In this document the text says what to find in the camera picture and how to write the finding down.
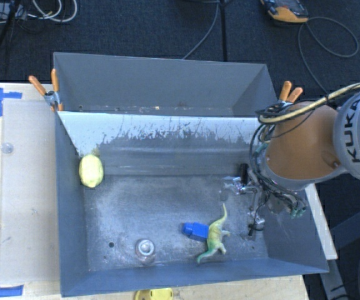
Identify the pale flat board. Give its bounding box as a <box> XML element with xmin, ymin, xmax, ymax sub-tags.
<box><xmin>0</xmin><ymin>99</ymin><xmax>61</xmax><ymax>289</ymax></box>

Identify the blue toy block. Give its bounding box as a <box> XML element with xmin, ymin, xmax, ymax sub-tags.
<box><xmin>181</xmin><ymin>222</ymin><xmax>211</xmax><ymax>243</ymax></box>

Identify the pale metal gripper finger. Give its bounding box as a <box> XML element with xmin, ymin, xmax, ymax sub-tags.
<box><xmin>219</xmin><ymin>176</ymin><xmax>249</xmax><ymax>201</ymax></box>
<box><xmin>247</xmin><ymin>210</ymin><xmax>266</xmax><ymax>239</ymax></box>

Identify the black cylinder on white bracket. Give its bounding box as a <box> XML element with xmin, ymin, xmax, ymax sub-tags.
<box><xmin>238</xmin><ymin>162</ymin><xmax>251</xmax><ymax>184</ymax></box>

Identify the grey metal bin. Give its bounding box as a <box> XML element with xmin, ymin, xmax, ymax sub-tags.
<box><xmin>53</xmin><ymin>51</ymin><xmax>330</xmax><ymax>298</ymax></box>

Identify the green toy dinosaur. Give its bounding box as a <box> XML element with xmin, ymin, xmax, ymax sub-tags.
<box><xmin>196</xmin><ymin>202</ymin><xmax>232</xmax><ymax>265</ymax></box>

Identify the yellow lemon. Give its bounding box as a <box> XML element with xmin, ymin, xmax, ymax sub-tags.
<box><xmin>78</xmin><ymin>153</ymin><xmax>104</xmax><ymax>189</ymax></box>

